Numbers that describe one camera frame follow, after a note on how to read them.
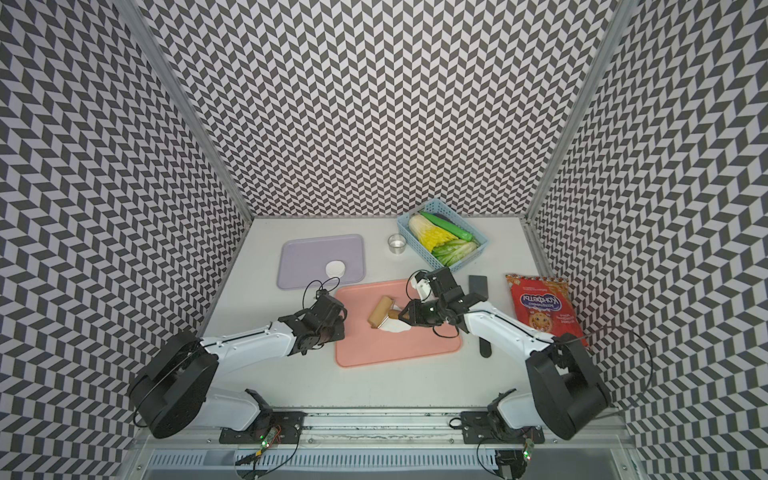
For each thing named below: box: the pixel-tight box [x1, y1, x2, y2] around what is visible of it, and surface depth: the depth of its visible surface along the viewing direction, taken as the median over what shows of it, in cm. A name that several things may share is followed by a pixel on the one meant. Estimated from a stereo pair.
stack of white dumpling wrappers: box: [325, 260, 346, 278], surface depth 103 cm
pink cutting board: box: [335, 279, 462, 367], surface depth 88 cm
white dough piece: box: [378, 316, 412, 333], surface depth 91 cm
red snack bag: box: [505, 274, 589, 347], surface depth 93 cm
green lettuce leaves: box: [431, 239, 480, 267], surface depth 101 cm
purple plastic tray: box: [277, 234, 365, 289], surface depth 110 cm
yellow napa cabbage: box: [408, 214, 459, 253], surface depth 107 cm
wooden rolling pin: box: [368, 295, 401, 329], surface depth 93 cm
